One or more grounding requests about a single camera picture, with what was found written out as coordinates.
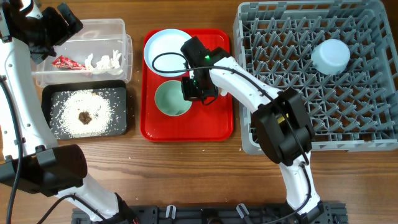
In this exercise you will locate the dark food scrap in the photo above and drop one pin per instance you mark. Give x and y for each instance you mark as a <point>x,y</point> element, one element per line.
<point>84,117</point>

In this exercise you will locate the black tray bin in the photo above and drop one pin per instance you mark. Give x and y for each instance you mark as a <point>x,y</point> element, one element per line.
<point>118,102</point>

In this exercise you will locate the red snack wrapper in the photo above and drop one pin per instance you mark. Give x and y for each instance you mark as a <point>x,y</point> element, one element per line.
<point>64,62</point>

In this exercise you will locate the white rice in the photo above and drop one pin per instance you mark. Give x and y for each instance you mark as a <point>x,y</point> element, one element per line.
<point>84,105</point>

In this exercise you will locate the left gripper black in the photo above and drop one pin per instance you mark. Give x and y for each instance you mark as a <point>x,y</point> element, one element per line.
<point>63,31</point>

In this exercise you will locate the grey dishwasher rack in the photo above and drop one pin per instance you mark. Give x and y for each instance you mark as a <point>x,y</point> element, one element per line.
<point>355,110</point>

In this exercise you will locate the light blue plate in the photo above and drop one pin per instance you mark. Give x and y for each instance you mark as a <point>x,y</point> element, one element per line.
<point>162,52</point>

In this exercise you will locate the light blue bowl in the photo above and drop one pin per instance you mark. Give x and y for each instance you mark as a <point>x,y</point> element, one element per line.
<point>331,57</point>

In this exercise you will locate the clear plastic bin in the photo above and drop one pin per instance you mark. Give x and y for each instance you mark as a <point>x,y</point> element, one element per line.
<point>97,39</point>

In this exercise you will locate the white tissue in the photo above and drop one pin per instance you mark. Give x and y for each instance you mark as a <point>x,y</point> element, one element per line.
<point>106,63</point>

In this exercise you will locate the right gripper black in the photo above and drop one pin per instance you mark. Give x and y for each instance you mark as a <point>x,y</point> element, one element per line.
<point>188,94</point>

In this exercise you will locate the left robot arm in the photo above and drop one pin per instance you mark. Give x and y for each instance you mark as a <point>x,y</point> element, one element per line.
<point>34,162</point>

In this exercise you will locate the white plastic spoon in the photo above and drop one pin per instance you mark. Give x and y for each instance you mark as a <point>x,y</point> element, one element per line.
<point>222,92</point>

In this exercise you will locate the red plastic tray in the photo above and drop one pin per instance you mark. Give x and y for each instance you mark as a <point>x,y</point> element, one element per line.
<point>214,122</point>

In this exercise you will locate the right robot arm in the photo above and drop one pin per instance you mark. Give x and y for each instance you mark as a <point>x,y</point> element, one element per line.
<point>283,127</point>

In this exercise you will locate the green bowl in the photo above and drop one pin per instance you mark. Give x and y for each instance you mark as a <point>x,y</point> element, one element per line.
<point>169,99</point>

